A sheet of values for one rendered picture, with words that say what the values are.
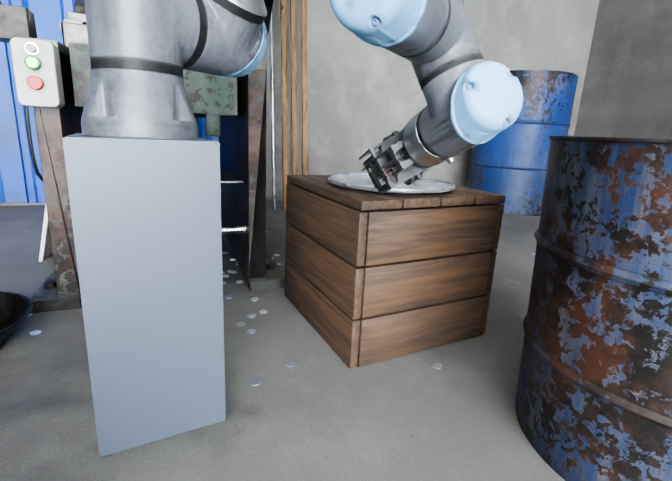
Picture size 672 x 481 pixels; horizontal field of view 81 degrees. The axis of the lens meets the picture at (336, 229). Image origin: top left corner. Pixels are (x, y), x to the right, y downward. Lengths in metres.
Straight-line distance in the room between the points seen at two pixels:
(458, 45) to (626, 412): 0.49
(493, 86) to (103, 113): 0.48
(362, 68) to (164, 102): 2.33
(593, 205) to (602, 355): 0.19
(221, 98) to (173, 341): 0.73
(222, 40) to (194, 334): 0.45
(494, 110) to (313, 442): 0.54
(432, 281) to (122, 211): 0.61
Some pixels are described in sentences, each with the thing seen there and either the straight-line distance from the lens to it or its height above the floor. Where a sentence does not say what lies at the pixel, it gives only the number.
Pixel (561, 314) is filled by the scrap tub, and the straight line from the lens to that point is 0.65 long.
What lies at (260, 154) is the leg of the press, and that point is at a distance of 1.14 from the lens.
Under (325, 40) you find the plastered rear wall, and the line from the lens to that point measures 2.78.
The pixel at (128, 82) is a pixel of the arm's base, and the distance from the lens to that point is 0.60.
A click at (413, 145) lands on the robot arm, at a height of 0.46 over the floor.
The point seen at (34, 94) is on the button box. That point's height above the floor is 0.52.
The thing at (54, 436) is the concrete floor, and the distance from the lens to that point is 0.80.
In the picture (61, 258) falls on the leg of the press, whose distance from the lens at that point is 1.20.
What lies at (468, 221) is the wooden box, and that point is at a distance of 0.90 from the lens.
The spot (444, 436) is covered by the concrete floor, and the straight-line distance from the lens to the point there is 0.74.
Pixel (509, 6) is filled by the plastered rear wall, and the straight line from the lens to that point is 3.60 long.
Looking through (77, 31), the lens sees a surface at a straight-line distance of 1.30.
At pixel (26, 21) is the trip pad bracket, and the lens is 1.21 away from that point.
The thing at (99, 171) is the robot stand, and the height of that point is 0.41.
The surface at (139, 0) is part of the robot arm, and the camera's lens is 0.61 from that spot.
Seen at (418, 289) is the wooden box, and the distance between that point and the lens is 0.86.
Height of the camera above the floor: 0.47
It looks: 14 degrees down
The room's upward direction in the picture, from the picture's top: 3 degrees clockwise
